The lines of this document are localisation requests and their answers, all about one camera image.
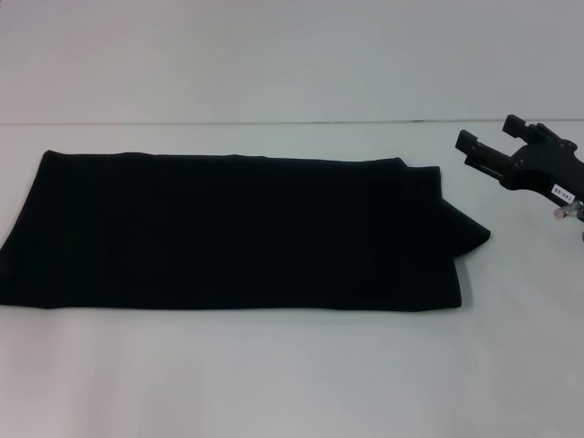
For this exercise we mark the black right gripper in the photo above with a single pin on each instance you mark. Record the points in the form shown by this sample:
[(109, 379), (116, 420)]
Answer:
[(545, 171)]

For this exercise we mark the black shirt with FREE print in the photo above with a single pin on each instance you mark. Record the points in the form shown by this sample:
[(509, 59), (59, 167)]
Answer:
[(228, 237)]

